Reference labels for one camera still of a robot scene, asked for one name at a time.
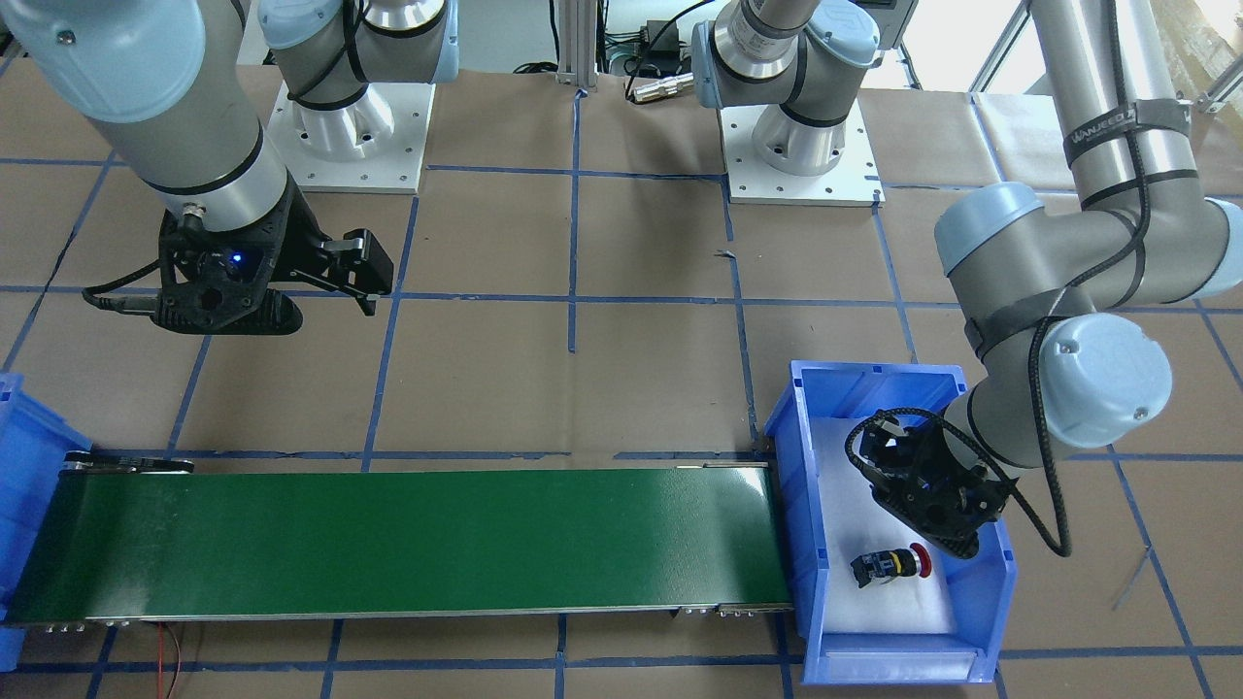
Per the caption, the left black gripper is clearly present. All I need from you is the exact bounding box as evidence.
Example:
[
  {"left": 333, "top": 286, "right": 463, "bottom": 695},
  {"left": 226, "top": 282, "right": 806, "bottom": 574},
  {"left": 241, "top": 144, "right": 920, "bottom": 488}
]
[{"left": 845, "top": 409, "right": 1011, "bottom": 560}]

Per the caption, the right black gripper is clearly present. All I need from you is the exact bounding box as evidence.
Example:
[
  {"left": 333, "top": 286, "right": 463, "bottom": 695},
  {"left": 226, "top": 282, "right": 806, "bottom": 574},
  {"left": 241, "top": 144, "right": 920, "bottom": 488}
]
[{"left": 155, "top": 179, "right": 392, "bottom": 335}]

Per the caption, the red push button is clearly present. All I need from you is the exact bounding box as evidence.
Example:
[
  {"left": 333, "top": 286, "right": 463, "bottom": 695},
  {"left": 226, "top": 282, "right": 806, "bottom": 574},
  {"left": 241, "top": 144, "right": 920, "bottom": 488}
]
[{"left": 851, "top": 544, "right": 932, "bottom": 588}]

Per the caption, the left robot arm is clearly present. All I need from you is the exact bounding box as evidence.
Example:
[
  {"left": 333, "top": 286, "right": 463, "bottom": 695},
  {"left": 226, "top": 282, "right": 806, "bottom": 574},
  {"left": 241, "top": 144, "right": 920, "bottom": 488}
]
[{"left": 379, "top": 155, "right": 1239, "bottom": 558}]

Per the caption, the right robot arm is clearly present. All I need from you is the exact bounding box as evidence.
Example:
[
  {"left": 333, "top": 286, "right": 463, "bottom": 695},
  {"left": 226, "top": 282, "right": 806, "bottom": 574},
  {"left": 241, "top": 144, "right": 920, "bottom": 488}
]
[{"left": 2, "top": 1, "right": 460, "bottom": 335}]

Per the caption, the white foam pad bin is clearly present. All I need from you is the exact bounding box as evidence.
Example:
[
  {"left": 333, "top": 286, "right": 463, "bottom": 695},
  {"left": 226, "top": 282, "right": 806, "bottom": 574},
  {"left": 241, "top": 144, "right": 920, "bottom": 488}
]
[{"left": 810, "top": 417, "right": 957, "bottom": 634}]

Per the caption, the blue bin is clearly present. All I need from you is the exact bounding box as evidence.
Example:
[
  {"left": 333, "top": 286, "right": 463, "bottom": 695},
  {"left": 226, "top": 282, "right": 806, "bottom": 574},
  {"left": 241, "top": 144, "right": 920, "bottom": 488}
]
[
  {"left": 764, "top": 361, "right": 1018, "bottom": 684},
  {"left": 1, "top": 373, "right": 93, "bottom": 619}
]

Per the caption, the green conveyor belt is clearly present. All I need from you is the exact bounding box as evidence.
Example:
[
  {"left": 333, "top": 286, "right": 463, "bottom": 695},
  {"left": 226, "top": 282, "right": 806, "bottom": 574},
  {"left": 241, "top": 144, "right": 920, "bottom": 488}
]
[{"left": 6, "top": 466, "right": 793, "bottom": 626}]

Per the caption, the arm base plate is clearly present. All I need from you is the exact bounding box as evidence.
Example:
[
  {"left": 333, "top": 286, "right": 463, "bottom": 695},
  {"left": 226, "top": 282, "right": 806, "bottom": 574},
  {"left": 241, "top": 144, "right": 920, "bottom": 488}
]
[
  {"left": 718, "top": 102, "right": 885, "bottom": 206},
  {"left": 265, "top": 83, "right": 436, "bottom": 195}
]

